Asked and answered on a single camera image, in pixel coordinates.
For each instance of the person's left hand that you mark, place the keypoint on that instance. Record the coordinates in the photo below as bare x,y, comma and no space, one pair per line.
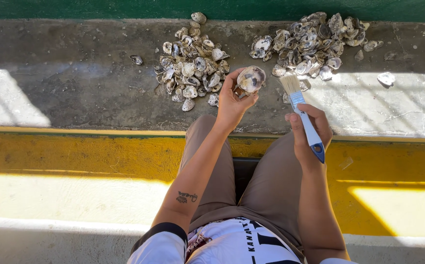
229,106

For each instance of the person's right hand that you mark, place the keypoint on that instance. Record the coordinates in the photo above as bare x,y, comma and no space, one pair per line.
307,146

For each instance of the pale shell half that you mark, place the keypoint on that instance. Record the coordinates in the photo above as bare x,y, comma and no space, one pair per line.
285,98

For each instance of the flat grey shell fragment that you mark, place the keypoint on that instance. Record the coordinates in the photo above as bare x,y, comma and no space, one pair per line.
391,55

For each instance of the black seat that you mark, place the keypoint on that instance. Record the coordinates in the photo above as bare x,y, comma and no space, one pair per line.
244,176

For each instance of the compact pile of oyster shells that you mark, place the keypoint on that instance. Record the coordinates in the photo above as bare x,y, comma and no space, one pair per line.
192,68

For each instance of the white flat oyster shell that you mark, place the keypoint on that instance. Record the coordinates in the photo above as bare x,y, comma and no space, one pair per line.
386,78

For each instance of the wide heap of oyster shells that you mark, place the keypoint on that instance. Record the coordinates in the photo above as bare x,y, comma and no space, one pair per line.
307,44

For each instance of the small dark oyster shell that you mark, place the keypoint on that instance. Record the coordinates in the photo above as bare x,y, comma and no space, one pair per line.
136,59

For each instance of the white black printed shirt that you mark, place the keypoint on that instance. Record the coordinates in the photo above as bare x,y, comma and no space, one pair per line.
234,244

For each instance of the large oyster shell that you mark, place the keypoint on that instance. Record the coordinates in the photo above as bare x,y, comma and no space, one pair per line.
251,79

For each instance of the small grey oyster shell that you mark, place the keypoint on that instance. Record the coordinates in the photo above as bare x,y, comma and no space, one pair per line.
359,55

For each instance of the khaki trousers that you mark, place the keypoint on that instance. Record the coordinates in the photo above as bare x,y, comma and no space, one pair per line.
271,183

